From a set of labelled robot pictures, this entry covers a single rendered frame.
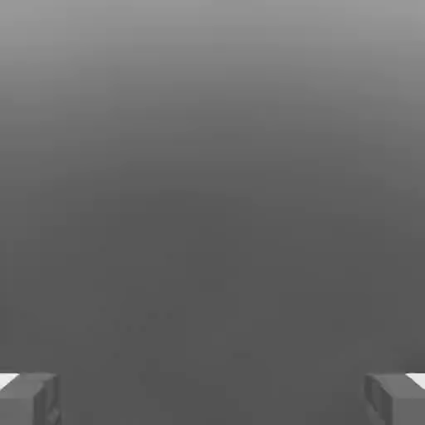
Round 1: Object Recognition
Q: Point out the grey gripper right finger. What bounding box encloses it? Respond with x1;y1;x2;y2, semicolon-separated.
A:
363;371;425;425

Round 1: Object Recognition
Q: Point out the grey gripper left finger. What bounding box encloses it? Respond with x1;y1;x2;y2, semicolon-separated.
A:
0;371;63;425

